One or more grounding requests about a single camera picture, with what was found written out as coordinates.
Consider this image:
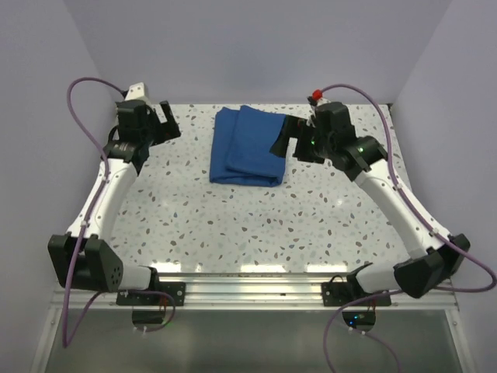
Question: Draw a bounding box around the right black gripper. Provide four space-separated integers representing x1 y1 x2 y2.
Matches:
269 115 333 165

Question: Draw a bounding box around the blue surgical cloth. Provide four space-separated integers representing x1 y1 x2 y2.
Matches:
209 105 286 187

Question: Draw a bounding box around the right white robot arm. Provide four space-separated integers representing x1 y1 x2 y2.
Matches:
270 102 471 305

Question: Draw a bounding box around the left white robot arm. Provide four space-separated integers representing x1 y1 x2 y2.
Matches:
47 99 181 305

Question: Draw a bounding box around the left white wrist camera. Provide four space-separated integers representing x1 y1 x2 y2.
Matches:
124 82 151 105

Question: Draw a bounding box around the red cable connector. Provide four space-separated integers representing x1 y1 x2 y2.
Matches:
311 89 323 101

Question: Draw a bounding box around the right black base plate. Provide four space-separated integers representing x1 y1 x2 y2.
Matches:
321 275 392 307

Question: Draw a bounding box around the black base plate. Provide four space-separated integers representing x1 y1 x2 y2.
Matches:
116 281 186 307
321 275 392 307

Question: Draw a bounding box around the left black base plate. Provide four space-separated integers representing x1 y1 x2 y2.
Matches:
116 281 186 307

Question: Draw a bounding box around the aluminium mounting rail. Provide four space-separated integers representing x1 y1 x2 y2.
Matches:
70 273 458 311

